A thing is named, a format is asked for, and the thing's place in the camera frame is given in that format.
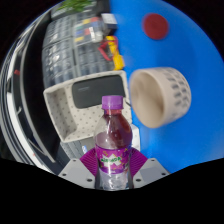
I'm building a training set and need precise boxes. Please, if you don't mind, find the flat round red coaster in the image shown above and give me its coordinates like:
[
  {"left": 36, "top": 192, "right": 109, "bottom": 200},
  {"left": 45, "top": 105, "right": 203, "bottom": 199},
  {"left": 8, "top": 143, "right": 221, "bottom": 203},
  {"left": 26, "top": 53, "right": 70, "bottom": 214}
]
[{"left": 142, "top": 12, "right": 170, "bottom": 41}]

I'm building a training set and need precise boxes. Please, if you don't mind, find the white carton box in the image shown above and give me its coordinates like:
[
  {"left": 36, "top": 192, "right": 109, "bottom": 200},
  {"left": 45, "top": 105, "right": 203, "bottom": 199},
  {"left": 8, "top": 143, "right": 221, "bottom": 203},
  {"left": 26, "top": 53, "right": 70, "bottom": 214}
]
[{"left": 132, "top": 123, "right": 141, "bottom": 151}]

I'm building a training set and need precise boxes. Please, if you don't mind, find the beige patterned cup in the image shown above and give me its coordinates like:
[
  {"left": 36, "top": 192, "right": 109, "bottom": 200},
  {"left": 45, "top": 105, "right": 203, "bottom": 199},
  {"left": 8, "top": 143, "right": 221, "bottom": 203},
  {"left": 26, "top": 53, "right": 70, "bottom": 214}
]
[{"left": 128, "top": 66, "right": 193, "bottom": 130}]

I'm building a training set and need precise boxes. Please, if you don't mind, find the white dotted tray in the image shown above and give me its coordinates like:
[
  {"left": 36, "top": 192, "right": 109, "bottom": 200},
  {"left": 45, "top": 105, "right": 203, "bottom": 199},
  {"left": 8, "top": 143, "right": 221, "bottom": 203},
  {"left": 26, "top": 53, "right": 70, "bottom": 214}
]
[{"left": 43, "top": 69, "right": 133, "bottom": 144}]

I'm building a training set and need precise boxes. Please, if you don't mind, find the clear organizer with coloured parts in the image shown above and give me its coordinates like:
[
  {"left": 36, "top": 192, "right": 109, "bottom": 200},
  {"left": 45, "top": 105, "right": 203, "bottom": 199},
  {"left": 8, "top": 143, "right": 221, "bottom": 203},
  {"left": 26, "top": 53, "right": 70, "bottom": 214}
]
[{"left": 73, "top": 16, "right": 106, "bottom": 44}]

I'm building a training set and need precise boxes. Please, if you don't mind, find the clear bottle with purple cap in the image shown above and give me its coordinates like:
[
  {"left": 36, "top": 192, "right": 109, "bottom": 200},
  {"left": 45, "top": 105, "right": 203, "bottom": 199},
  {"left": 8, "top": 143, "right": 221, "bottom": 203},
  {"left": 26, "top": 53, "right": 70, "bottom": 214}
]
[{"left": 93, "top": 94, "right": 134, "bottom": 191}]

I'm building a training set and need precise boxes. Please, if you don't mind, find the grey parts drawer cabinet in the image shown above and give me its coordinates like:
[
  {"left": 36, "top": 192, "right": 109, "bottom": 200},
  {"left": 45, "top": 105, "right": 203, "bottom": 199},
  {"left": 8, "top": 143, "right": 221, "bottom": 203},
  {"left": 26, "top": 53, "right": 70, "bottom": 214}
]
[
  {"left": 42, "top": 14, "right": 104, "bottom": 48},
  {"left": 41, "top": 39, "right": 116, "bottom": 88}
]

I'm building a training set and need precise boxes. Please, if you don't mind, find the black box with white label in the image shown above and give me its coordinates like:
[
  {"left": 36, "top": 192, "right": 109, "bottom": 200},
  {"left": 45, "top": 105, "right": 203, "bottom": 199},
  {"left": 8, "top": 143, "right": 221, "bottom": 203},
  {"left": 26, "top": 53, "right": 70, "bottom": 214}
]
[{"left": 100, "top": 12, "right": 118, "bottom": 34}]

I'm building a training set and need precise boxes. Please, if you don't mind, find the black rectangular case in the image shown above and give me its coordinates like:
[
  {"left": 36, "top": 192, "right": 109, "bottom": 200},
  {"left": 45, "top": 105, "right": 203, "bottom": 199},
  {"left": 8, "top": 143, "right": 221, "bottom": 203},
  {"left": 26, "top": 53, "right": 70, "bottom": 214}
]
[{"left": 71, "top": 74, "right": 126, "bottom": 110}]

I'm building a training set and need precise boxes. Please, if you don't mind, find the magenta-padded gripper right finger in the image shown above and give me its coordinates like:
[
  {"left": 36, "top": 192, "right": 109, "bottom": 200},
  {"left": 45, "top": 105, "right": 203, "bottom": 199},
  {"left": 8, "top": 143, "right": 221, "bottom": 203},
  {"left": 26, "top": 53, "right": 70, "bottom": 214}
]
[{"left": 127, "top": 147, "right": 171, "bottom": 190}]

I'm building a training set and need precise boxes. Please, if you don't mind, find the dark grey carton box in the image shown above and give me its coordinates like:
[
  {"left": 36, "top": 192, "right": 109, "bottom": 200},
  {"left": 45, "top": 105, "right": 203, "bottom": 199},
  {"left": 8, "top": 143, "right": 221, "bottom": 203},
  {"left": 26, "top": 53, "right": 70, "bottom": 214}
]
[{"left": 61, "top": 139, "right": 98, "bottom": 161}]

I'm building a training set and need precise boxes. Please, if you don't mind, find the yellow and red tool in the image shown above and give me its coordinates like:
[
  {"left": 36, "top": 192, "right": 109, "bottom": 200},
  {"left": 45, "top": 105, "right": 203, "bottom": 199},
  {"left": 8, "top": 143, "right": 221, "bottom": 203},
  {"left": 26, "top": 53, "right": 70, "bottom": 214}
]
[{"left": 97, "top": 34, "right": 126, "bottom": 72}]

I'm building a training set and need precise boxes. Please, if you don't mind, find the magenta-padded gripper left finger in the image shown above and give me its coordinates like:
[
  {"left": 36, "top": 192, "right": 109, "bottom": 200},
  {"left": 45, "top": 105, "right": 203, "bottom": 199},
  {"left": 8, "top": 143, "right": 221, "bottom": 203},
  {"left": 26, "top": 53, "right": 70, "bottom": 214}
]
[{"left": 58, "top": 147, "right": 99, "bottom": 190}]

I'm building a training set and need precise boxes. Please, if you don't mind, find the dark grey shelf unit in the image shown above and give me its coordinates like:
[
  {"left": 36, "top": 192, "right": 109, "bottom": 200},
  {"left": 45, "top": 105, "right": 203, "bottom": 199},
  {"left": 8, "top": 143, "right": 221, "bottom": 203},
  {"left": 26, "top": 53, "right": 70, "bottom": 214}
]
[{"left": 0, "top": 13, "right": 59, "bottom": 164}]

